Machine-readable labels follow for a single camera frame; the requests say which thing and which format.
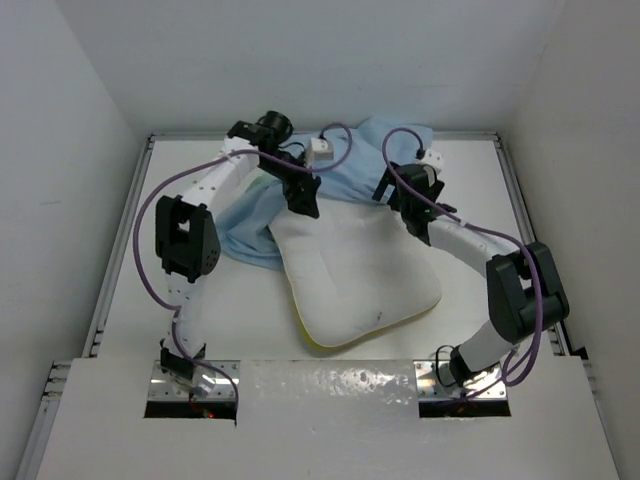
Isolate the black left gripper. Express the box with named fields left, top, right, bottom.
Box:
left=257, top=149, right=318, bottom=217

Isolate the light blue green pillowcase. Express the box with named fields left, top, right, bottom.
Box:
left=215, top=116, right=433, bottom=270

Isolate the white pillow yellow underside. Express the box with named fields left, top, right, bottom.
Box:
left=269, top=199, right=442, bottom=348

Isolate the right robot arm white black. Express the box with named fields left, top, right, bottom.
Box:
left=373, top=162, right=570, bottom=387

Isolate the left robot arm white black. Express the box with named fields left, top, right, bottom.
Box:
left=155, top=111, right=321, bottom=386

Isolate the white front cover board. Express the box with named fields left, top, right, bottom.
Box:
left=39, top=359, right=617, bottom=479

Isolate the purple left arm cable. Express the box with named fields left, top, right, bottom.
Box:
left=133, top=122, right=359, bottom=416

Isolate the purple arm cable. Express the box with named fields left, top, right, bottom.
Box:
left=133, top=122, right=359, bottom=416
left=382, top=128, right=544, bottom=401

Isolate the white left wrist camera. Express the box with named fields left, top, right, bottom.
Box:
left=305, top=137, right=334, bottom=167

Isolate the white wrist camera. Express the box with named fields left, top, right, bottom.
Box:
left=305, top=137, right=334, bottom=167
left=421, top=148, right=445, bottom=175

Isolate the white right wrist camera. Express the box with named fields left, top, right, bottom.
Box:
left=421, top=148, right=445, bottom=175

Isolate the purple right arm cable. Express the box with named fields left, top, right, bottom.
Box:
left=382, top=128, right=544, bottom=401

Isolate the black right base cable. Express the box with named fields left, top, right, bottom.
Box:
left=432, top=343, right=464, bottom=387

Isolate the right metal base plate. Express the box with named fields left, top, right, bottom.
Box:
left=414, top=359, right=507, bottom=402

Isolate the metal base plate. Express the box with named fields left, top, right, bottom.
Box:
left=147, top=360, right=239, bottom=402
left=414, top=359, right=507, bottom=402

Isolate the aluminium table frame rail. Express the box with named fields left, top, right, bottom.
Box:
left=14, top=128, right=596, bottom=480

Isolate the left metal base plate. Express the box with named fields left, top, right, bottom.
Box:
left=147, top=360, right=239, bottom=402

